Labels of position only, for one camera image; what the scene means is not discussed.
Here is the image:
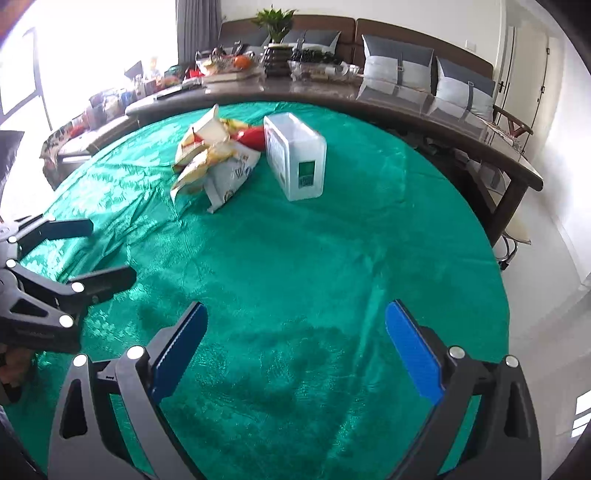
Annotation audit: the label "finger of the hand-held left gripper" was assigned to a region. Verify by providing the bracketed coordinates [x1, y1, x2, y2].
[8, 215, 95, 253]
[4, 258, 138, 329]

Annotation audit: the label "green tablecloth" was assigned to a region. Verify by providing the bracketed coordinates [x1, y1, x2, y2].
[0, 102, 511, 480]

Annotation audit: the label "grey two-tone cushion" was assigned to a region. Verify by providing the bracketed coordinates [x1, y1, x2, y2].
[281, 28, 343, 51]
[361, 34, 436, 94]
[434, 56, 498, 123]

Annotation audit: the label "red wrapper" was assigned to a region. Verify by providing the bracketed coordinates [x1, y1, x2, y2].
[230, 126, 266, 150]

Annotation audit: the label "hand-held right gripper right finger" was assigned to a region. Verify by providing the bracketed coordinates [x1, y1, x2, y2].
[385, 299, 542, 480]

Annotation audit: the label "brown padded bench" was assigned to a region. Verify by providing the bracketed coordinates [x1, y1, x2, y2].
[41, 114, 136, 186]

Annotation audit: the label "brown wooden sofa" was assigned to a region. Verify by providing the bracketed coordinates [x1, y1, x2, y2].
[217, 14, 534, 139]

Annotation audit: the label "cream stool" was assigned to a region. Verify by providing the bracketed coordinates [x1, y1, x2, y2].
[496, 216, 533, 272]

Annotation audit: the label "black phone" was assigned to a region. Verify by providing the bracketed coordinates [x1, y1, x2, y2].
[154, 85, 195, 100]

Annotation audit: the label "white door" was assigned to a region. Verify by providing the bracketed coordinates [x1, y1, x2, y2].
[501, 25, 551, 121]

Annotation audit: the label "dark wooden coffee table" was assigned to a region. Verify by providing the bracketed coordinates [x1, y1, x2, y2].
[126, 74, 544, 246]

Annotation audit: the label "glass dish of dark fruit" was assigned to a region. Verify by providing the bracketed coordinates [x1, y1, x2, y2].
[288, 48, 363, 85]

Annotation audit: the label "floral sofa blanket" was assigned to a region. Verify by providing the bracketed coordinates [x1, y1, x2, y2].
[480, 117, 533, 154]

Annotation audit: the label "grey curtain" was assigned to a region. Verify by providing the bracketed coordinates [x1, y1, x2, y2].
[176, 0, 223, 64]

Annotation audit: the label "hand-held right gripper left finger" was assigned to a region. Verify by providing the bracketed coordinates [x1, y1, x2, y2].
[48, 301, 208, 480]

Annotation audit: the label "white snack bag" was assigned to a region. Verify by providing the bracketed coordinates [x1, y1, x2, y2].
[203, 140, 262, 214]

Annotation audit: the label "yellow and white wrappers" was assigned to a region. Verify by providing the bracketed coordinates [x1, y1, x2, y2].
[170, 104, 232, 200]

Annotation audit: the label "floral fringed throw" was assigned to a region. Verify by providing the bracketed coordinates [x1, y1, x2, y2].
[39, 117, 89, 186]

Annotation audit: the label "person's left hand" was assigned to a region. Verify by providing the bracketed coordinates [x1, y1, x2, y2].
[0, 348, 36, 403]

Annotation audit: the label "white plastic container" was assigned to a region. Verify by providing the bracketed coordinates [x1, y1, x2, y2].
[263, 112, 328, 202]

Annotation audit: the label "green potted plant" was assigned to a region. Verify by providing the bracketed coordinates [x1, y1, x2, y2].
[251, 6, 297, 77]

